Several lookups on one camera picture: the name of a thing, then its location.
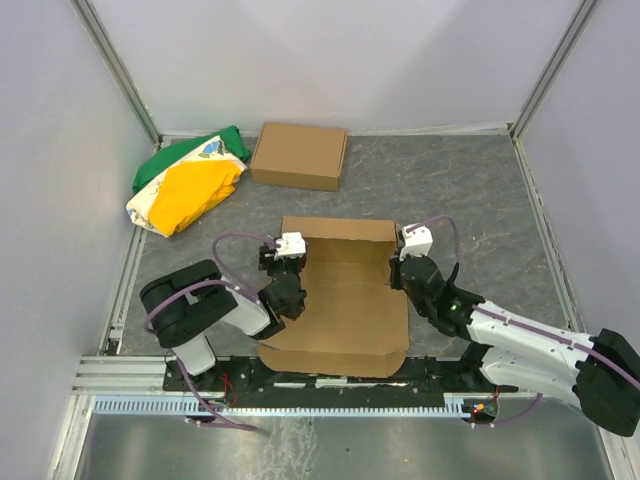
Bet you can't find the cardboard box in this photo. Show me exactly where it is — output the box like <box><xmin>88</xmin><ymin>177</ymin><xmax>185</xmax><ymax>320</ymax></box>
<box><xmin>257</xmin><ymin>216</ymin><xmax>409</xmax><ymax>378</ymax></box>
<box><xmin>250</xmin><ymin>122</ymin><xmax>348</xmax><ymax>192</ymax></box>

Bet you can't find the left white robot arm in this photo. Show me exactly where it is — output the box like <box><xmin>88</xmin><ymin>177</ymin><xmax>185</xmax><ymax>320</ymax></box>
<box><xmin>140</xmin><ymin>232</ymin><xmax>307</xmax><ymax>376</ymax></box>

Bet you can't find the closed folded cardboard box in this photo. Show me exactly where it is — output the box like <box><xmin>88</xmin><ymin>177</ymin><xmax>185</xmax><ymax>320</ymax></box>
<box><xmin>250</xmin><ymin>122</ymin><xmax>348</xmax><ymax>192</ymax></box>

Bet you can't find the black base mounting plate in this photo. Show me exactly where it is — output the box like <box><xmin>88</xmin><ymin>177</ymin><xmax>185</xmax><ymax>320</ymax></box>
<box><xmin>192</xmin><ymin>356</ymin><xmax>517</xmax><ymax>409</ymax></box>

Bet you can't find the green yellow white cloth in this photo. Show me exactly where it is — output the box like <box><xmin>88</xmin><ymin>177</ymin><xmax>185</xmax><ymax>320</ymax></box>
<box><xmin>125</xmin><ymin>125</ymin><xmax>251</xmax><ymax>238</ymax></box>

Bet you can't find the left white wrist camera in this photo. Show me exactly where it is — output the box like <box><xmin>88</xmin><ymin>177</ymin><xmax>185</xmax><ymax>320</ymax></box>
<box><xmin>274</xmin><ymin>232</ymin><xmax>306</xmax><ymax>260</ymax></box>

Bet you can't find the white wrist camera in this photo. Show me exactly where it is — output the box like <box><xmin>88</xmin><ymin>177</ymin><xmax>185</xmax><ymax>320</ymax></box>
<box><xmin>398</xmin><ymin>224</ymin><xmax>433</xmax><ymax>261</ymax></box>
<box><xmin>274</xmin><ymin>232</ymin><xmax>306</xmax><ymax>260</ymax></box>

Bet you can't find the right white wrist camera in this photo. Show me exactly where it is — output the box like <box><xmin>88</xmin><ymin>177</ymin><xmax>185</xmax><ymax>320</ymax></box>
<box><xmin>398</xmin><ymin>224</ymin><xmax>433</xmax><ymax>261</ymax></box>

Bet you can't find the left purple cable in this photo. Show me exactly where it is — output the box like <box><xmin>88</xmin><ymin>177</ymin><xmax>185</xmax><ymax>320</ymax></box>
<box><xmin>143</xmin><ymin>231</ymin><xmax>281</xmax><ymax>432</ymax></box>

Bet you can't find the purple cable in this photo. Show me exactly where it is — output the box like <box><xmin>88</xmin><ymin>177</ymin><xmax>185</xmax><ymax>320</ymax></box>
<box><xmin>407</xmin><ymin>214</ymin><xmax>640</xmax><ymax>430</ymax></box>
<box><xmin>143</xmin><ymin>231</ymin><xmax>281</xmax><ymax>432</ymax></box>

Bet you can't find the light blue slotted cable duct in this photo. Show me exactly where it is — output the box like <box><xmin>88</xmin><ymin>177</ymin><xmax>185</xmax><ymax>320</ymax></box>
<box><xmin>93</xmin><ymin>392</ymin><xmax>494</xmax><ymax>419</ymax></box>

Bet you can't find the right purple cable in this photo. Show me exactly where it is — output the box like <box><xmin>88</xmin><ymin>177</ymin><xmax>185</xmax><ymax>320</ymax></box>
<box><xmin>407</xmin><ymin>214</ymin><xmax>640</xmax><ymax>430</ymax></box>

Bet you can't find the aluminium front rail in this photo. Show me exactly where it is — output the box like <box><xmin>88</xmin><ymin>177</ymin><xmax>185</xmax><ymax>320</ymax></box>
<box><xmin>69</xmin><ymin>353</ymin><xmax>626</xmax><ymax>401</ymax></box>

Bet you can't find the right aluminium frame post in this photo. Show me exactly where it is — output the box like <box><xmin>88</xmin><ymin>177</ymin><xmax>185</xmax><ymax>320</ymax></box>
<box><xmin>509</xmin><ymin>0</ymin><xmax>601</xmax><ymax>141</ymax></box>

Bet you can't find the aluminium frame post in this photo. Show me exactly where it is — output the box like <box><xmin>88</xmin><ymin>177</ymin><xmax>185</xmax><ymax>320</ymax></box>
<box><xmin>509</xmin><ymin>0</ymin><xmax>601</xmax><ymax>141</ymax></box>
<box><xmin>70</xmin><ymin>0</ymin><xmax>162</xmax><ymax>147</ymax></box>

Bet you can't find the left aluminium frame post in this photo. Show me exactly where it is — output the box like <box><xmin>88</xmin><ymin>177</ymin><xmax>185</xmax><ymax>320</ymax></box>
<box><xmin>70</xmin><ymin>0</ymin><xmax>162</xmax><ymax>147</ymax></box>

